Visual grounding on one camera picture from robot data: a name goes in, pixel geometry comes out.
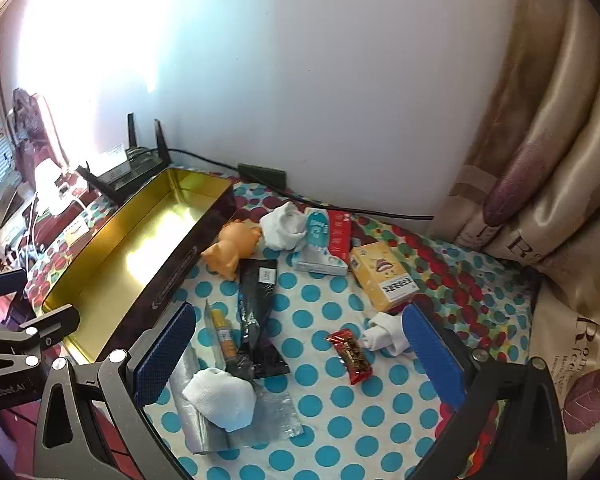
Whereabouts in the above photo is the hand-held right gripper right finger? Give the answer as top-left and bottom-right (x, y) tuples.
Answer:
(402, 303), (569, 480)

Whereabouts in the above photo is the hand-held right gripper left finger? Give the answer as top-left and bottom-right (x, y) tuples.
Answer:
(32, 301), (201, 480)

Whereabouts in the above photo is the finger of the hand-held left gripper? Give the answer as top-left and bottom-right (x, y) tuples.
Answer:
(0, 304), (81, 371)
(0, 269), (29, 298)

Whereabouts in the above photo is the gold tin box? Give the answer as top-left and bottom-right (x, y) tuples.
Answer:
(41, 167), (237, 365)

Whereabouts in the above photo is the small rolled white sock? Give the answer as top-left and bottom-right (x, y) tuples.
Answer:
(362, 311), (416, 358)

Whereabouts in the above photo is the yellow tube in clear pack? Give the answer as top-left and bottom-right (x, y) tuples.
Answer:
(203, 299), (241, 368)

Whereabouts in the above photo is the balled white sock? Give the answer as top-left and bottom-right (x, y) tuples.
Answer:
(181, 367), (257, 432)

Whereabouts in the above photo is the red candy bar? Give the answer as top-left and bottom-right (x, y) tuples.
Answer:
(327, 329), (374, 386)

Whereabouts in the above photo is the yellow cardboard box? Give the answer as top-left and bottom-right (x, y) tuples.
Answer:
(349, 241), (417, 312)

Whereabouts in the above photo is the black plastic packet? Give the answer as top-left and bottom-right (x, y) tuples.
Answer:
(236, 259), (291, 380)

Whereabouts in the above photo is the white charger box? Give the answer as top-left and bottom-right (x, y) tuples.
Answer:
(34, 159), (81, 216)

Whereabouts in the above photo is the polka dot tablecloth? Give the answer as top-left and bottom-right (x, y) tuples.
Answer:
(25, 165), (543, 480)

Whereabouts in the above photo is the orange plush toy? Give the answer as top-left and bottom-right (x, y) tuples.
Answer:
(200, 222), (263, 279)

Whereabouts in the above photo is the silver foil pouch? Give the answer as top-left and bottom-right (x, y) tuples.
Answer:
(167, 345), (303, 455)

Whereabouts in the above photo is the red flat packet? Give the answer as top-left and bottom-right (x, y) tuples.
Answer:
(326, 210), (353, 261)

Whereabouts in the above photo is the teal tissue packet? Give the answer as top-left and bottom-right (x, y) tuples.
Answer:
(292, 208), (351, 277)

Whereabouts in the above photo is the black router with antennas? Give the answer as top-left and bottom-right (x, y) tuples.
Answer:
(75, 112), (171, 206)

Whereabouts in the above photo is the dark cloth bundle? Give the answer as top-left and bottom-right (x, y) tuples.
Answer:
(12, 89), (56, 161)

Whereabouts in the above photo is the large crumpled white sock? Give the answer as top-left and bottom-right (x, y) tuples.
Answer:
(259, 202), (311, 252)

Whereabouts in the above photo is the beige printed curtain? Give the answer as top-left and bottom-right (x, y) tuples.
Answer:
(432, 0), (600, 480)

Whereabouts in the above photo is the black power cable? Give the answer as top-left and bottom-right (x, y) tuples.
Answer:
(165, 147), (435, 221)

